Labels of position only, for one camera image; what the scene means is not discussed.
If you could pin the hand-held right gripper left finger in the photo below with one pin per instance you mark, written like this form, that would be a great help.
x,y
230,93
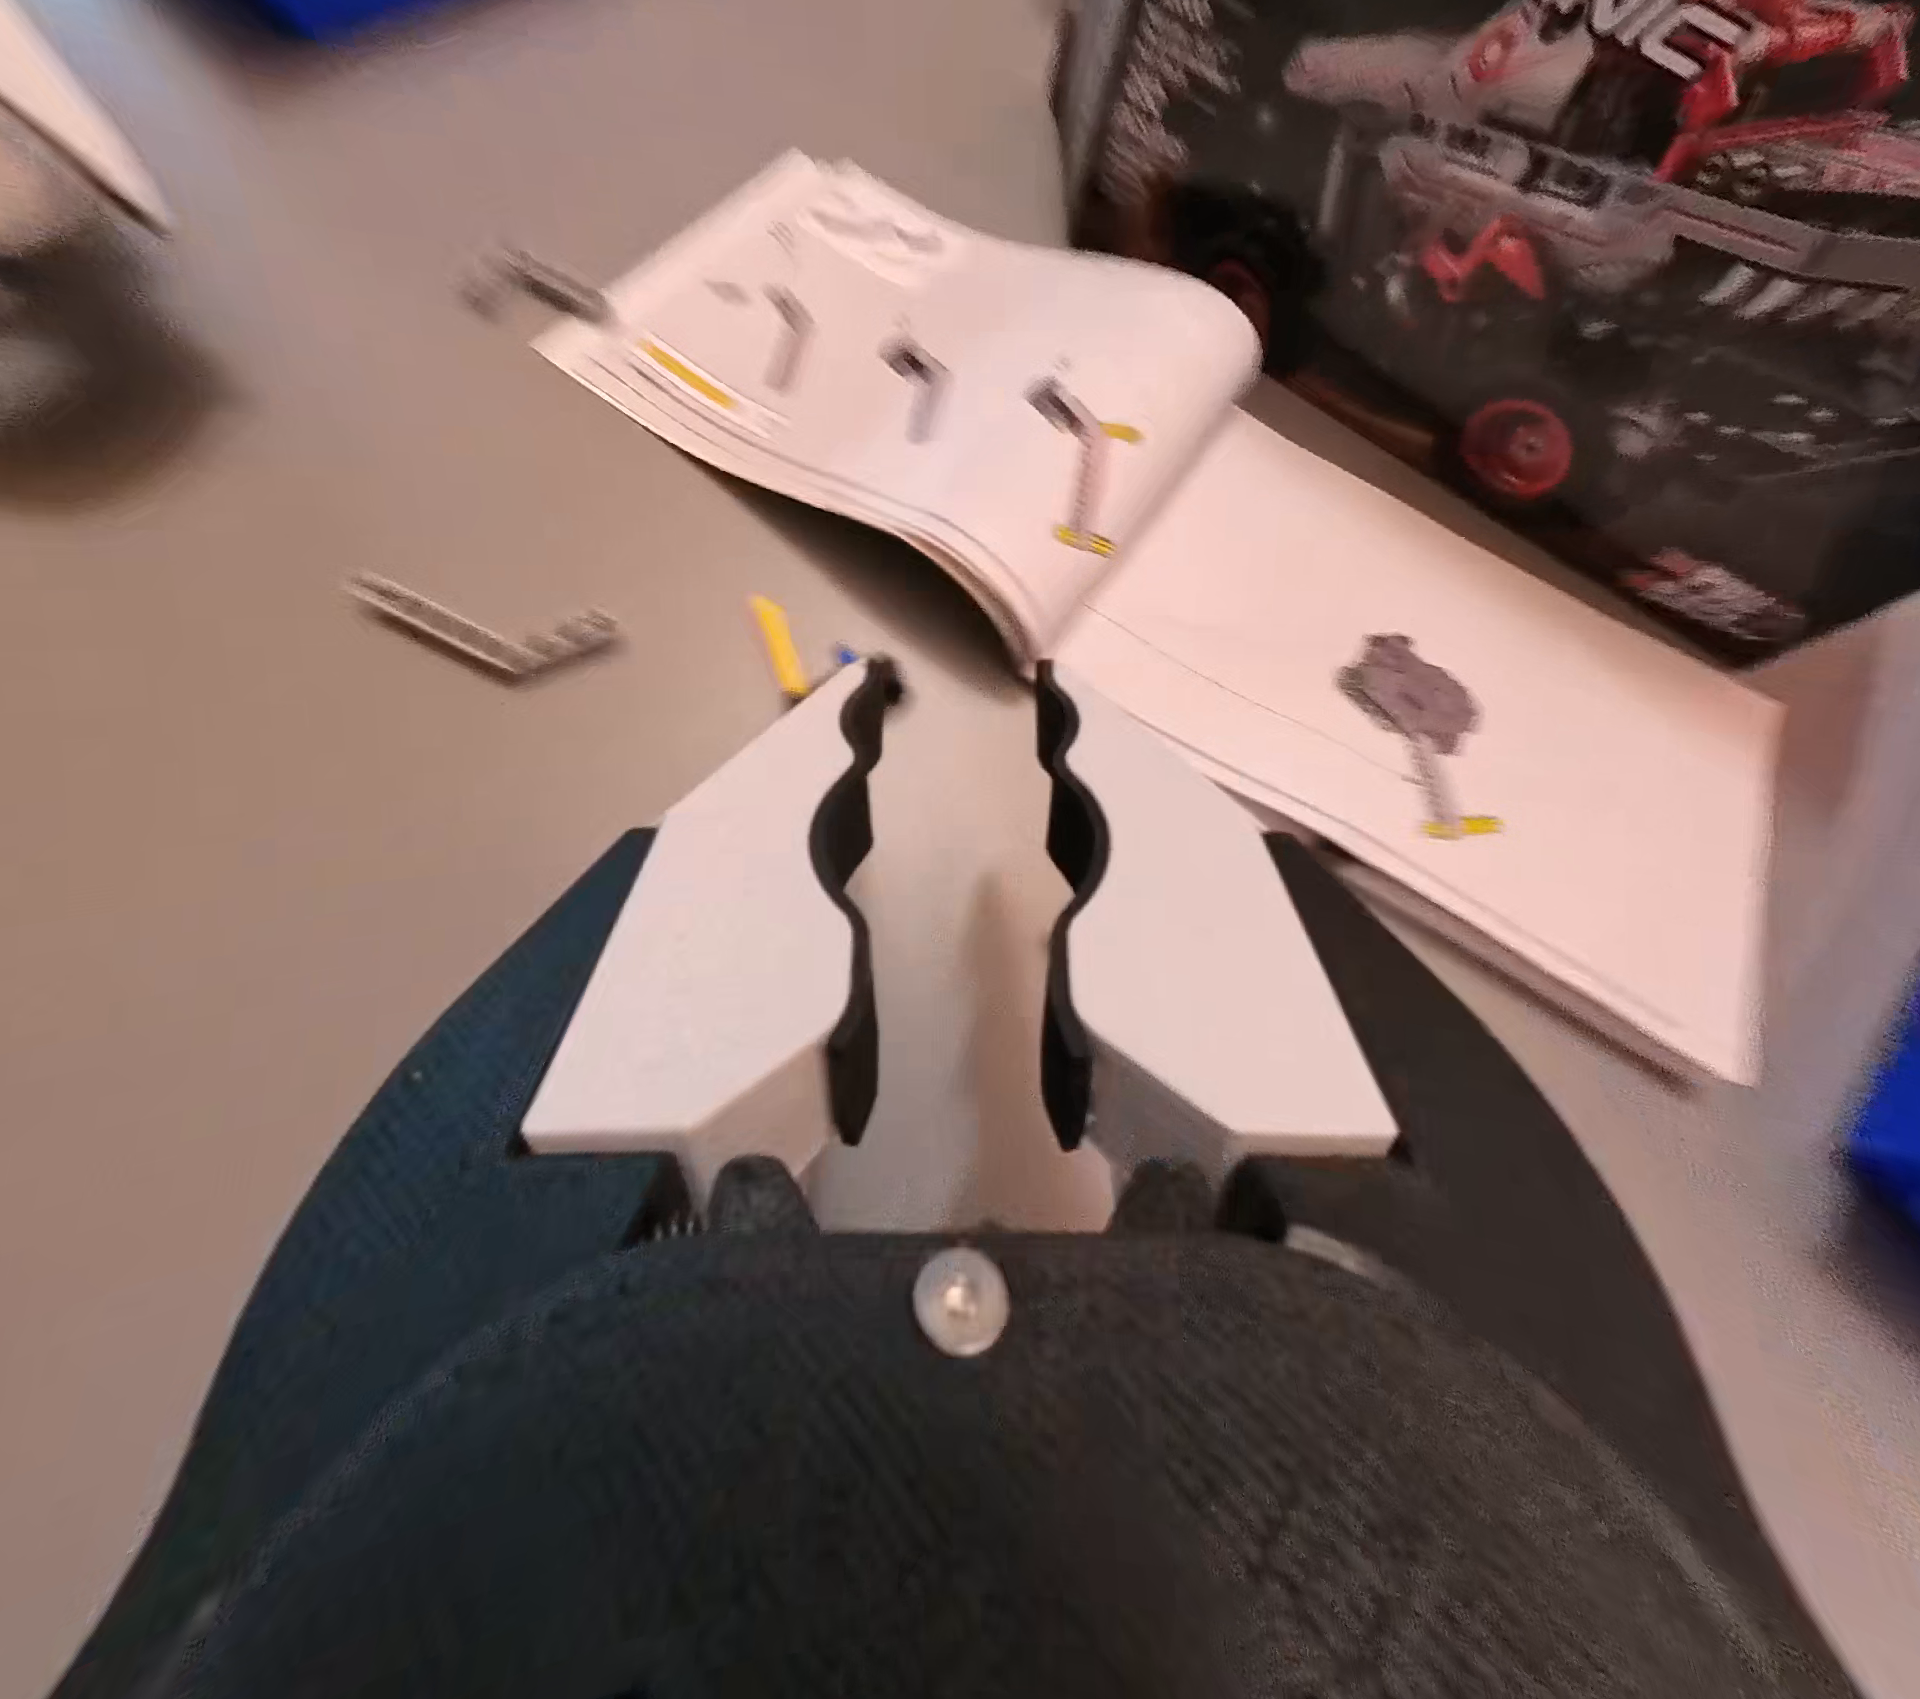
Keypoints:
x,y
704,964

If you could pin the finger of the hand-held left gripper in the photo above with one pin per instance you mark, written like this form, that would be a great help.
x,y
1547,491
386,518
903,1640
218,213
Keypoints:
x,y
60,117

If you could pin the yellow toy axle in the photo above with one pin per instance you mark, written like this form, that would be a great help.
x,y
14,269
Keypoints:
x,y
781,650

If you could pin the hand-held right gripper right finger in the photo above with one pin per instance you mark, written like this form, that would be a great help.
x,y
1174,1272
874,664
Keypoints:
x,y
1231,980

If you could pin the dark toy set box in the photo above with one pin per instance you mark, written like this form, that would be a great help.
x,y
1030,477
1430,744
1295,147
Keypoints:
x,y
1500,155

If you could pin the blue plastic bin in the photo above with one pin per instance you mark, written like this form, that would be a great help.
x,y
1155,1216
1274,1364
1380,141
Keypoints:
x,y
1887,1114

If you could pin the white instruction booklet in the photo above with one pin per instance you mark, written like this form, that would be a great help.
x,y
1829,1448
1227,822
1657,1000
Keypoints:
x,y
1274,620

